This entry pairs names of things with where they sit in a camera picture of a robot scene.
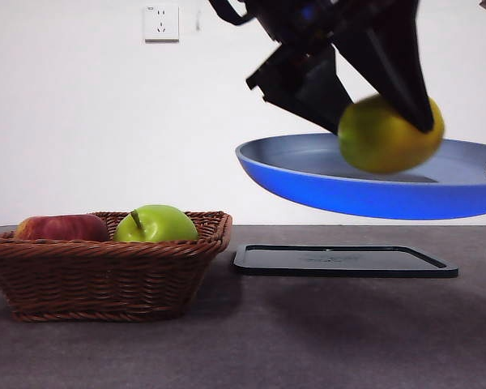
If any green apple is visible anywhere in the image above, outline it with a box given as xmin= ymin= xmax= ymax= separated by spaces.
xmin=112 ymin=204 xmax=199 ymax=244

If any yellow lemon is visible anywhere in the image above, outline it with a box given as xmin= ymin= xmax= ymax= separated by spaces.
xmin=338 ymin=93 xmax=446 ymax=175

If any black flat tray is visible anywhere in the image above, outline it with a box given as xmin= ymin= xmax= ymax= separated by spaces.
xmin=232 ymin=243 xmax=459 ymax=279

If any red apple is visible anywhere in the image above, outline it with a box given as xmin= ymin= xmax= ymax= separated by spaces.
xmin=14 ymin=214 xmax=109 ymax=243

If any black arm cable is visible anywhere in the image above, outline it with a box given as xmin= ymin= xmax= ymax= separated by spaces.
xmin=208 ymin=0 xmax=255 ymax=25

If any blue round plate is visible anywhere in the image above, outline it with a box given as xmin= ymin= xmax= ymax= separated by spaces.
xmin=234 ymin=132 xmax=486 ymax=221

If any white wall socket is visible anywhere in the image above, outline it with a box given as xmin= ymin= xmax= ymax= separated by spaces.
xmin=144 ymin=4 xmax=180 ymax=44

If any brown wicker basket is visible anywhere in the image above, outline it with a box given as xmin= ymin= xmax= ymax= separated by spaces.
xmin=0 ymin=210 xmax=233 ymax=324

